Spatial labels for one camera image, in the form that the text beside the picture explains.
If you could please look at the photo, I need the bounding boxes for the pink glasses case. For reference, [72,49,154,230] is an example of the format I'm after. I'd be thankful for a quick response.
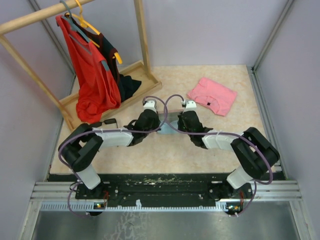
[158,109,183,129]

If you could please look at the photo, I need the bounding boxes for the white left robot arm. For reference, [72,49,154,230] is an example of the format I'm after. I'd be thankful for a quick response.
[58,106,161,199]

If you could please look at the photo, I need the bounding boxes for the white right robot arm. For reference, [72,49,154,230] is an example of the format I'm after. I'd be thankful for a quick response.
[177,110,280,198]

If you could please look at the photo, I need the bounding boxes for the black sunglasses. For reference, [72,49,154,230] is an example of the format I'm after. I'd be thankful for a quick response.
[89,118,118,129]

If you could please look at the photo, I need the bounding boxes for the pink folded t-shirt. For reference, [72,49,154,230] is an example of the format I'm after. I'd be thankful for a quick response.
[187,77,238,117]

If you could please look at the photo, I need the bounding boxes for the dark navy garment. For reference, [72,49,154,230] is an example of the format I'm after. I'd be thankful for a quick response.
[83,29,142,102]

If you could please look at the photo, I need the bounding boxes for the wooden clothes rack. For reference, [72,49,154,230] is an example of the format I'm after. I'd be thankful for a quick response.
[0,0,162,132]

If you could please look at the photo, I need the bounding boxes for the red tank top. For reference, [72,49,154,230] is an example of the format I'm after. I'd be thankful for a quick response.
[55,15,121,124]

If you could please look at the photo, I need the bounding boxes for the yellow clothes hanger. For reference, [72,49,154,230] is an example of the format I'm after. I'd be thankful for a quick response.
[68,0,123,65]

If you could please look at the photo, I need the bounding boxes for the grey clothes hanger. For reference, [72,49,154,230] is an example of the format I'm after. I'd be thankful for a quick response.
[59,0,110,71]

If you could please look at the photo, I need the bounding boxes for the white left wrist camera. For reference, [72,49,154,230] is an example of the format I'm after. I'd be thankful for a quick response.
[143,98,157,112]

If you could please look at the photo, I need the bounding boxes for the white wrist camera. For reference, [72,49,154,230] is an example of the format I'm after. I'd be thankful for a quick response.
[181,99,197,112]
[143,98,157,112]

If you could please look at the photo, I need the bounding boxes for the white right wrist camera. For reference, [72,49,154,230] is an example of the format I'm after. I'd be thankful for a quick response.
[181,99,197,112]

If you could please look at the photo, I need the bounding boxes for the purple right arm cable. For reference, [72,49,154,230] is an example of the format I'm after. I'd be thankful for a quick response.
[162,94,274,217]

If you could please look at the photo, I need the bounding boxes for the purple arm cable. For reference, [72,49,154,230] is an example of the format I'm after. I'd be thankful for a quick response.
[58,96,162,219]
[162,94,274,217]

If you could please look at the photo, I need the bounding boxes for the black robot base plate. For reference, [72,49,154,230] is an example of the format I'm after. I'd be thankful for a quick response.
[47,171,253,217]

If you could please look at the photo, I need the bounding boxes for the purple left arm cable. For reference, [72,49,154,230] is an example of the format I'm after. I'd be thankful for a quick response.
[58,96,162,219]

